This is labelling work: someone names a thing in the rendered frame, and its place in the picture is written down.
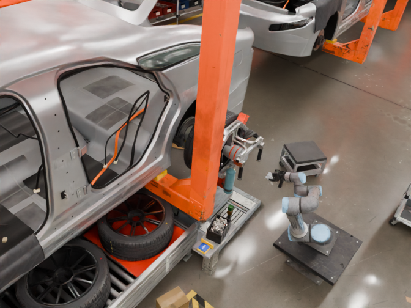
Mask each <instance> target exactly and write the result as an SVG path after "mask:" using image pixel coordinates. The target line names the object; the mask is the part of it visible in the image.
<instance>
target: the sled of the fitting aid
mask: <svg viewBox="0 0 411 308"><path fill-rule="evenodd" d="M232 195H233V191H232V193H230V194H225V195H224V196H223V197H222V198H221V199H220V200H219V201H218V202H217V203H216V204H215V205H214V209H213V213H212V214H211V215H210V216H209V217H208V218H207V219H206V220H205V221H204V222H205V223H206V222H207V221H208V220H209V219H210V218H211V217H212V216H213V215H214V214H215V213H216V212H217V211H218V210H219V209H220V208H221V207H222V206H223V205H224V204H225V203H226V202H227V201H228V200H229V199H230V198H231V197H232Z"/></svg>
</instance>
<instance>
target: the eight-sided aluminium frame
mask: <svg viewBox="0 0 411 308"><path fill-rule="evenodd" d="M238 128H240V129H241V132H240V137H243V135H244V133H245V132H246V130H247V129H248V128H247V126H246V125H245V124H243V122H241V121H239V120H235V121H234V122H233V123H232V124H230V125H229V126H228V127H227V128H225V129H224V135H223V137H224V139H223V140H224V142H223V145H222V148H223V147H224V145H225V143H226V141H227V139H228V137H229V136H230V135H231V134H232V133H233V132H234V131H236V130H237V129H238ZM239 142H241V143H242V141H240V140H239ZM242 144H243V145H245V146H246V143H245V142H243V143H242ZM222 148H221V149H222ZM235 166H236V165H235V164H233V160H230V162H229V163H228V164H227V165H226V166H225V167H224V168H222V170H220V171H219V172H218V177H219V178H221V179H222V178H224V176H226V170H227V169H229V168H235Z"/></svg>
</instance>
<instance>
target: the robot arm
mask: <svg viewBox="0 0 411 308"><path fill-rule="evenodd" d="M276 170H277V169H275V172H273V173H271V172H269V173H268V174H267V176H265V178H266V179H267V180H270V181H272V182H277V181H280V183H279V185H278V187H279V188H281V187H282V186H283V182H284V181H286V182H293V183H294V196H295V197H283V199H282V213H286V215H287V218H288V220H289V227H288V237H289V240H290V241H302V242H315V243H316V244H318V245H321V246H325V245H327V244H329V243H330V242H331V241H332V239H333V231H332V229H331V228H330V227H329V226H328V225H326V224H305V223H304V222H303V218H302V213H310V212H313V211H316V210H317V209H318V207H319V201H318V198H319V196H322V187H321V186H319V185H318V186H304V183H305V182H306V175H305V174H304V173H302V172H286V171H281V170H279V171H276ZM305 196H307V197H305Z"/></svg>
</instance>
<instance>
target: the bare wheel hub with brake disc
mask: <svg viewBox="0 0 411 308"><path fill-rule="evenodd" d="M194 123H195V117H189V118H187V119H186V120H185V121H184V123H183V124H182V125H181V127H180V129H179V131H178V134H177V136H178V137H179V136H180V135H181V134H184V135H185V139H184V141H185V140H186V141H187V137H188V135H189V133H190V131H191V129H192V127H193V125H194ZM186 141H185V142H186ZM180 147H181V146H180ZM182 148H185V144H184V146H183V147H182Z"/></svg>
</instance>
